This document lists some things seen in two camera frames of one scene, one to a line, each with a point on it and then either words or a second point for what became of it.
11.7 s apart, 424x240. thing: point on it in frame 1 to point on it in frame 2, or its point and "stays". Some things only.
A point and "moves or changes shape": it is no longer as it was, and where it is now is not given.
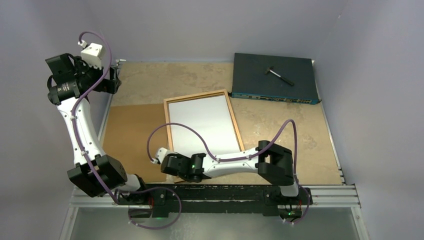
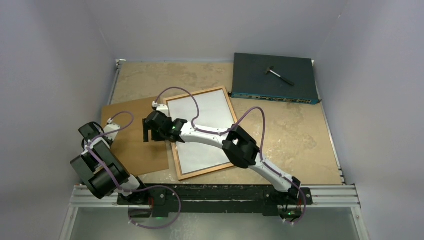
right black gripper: x=179 y=156 to x=155 y=137
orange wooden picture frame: x=186 y=97 moves or changes shape
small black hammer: x=269 y=69 stays
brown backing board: x=126 y=139 moves or changes shape
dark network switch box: x=250 y=81 stays
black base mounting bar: x=257 y=200 stays
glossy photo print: x=211 y=117 stays
